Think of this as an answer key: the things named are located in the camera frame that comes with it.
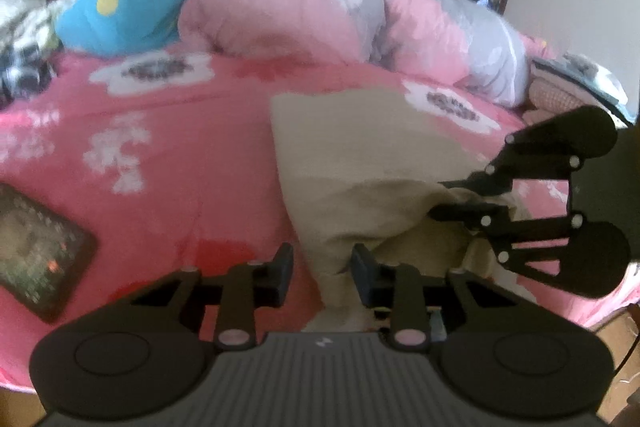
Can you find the black smartphone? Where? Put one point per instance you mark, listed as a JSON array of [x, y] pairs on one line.
[[35, 247]]

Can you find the plaid shirt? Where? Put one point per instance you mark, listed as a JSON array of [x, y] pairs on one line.
[[20, 57]]

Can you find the white fleece blanket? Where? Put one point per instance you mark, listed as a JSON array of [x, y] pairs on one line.
[[15, 7]]

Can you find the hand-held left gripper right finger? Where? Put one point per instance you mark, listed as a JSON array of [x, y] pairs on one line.
[[361, 272]]

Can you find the pink and grey floral quilt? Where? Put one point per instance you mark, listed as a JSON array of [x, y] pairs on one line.
[[280, 12]]

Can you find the pink floral bed blanket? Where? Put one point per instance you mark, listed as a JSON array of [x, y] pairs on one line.
[[175, 147]]

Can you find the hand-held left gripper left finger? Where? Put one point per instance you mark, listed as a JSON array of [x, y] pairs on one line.
[[285, 268]]

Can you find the beige pants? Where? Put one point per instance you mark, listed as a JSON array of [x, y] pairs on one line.
[[350, 157]]

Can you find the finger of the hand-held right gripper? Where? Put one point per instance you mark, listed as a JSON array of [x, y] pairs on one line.
[[475, 213], [487, 184]]

